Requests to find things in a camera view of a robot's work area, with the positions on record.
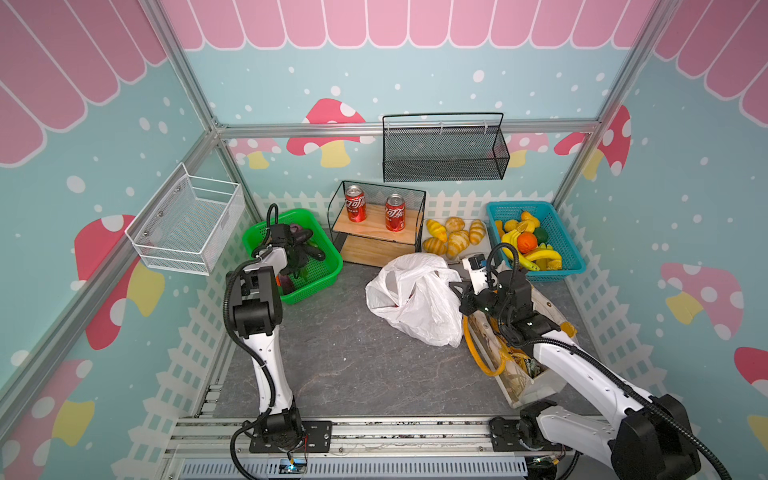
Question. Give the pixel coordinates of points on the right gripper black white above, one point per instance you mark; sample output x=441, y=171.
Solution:
x=470, y=298

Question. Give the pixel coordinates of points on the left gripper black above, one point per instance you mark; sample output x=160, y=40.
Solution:
x=302, y=260

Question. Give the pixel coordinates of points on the canvas tote bag yellow handles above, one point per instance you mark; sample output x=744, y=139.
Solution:
x=521, y=379

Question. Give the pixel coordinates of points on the white plastic grocery bag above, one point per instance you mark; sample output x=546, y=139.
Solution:
x=412, y=293

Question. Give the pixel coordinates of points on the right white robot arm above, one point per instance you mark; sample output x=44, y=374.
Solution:
x=640, y=435

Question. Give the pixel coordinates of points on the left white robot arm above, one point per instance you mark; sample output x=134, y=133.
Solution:
x=252, y=315

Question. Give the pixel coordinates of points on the green plastic basket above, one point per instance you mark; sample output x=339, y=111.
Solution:
x=297, y=282

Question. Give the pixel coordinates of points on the white plastic tray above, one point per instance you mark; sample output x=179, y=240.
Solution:
x=484, y=247

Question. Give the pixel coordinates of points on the orange fruit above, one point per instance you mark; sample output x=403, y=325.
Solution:
x=526, y=242

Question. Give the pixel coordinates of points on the yellow banana bunch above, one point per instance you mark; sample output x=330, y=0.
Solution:
x=536, y=259

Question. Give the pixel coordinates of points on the small striped croissant right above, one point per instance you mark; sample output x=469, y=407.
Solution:
x=477, y=232

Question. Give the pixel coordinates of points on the long striped croissant centre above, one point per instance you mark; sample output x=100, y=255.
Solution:
x=457, y=243

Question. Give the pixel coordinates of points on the red cola can left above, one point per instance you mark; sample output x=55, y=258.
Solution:
x=355, y=202

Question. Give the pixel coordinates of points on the red cola can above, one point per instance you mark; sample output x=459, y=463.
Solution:
x=394, y=211
x=355, y=202

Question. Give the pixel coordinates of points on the teal plastic basket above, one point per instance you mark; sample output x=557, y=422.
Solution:
x=539, y=236

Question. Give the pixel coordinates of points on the pale round bread roll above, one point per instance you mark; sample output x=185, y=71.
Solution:
x=454, y=224

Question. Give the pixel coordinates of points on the large striped croissant left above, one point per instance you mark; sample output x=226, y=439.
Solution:
x=435, y=246

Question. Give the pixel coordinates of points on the yellow striped bread roll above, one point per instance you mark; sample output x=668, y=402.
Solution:
x=437, y=230

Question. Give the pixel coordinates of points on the red cola can right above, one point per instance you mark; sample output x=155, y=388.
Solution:
x=394, y=211

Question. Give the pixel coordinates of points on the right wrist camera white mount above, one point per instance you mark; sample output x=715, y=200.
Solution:
x=476, y=266

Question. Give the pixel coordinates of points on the black wire two-tier shelf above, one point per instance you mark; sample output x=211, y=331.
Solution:
x=370, y=242

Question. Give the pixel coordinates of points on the white wire wall basket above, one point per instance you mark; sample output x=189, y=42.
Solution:
x=185, y=227

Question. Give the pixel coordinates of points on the black mesh wall basket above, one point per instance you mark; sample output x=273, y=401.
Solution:
x=439, y=147

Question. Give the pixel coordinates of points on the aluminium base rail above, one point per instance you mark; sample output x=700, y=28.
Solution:
x=440, y=447

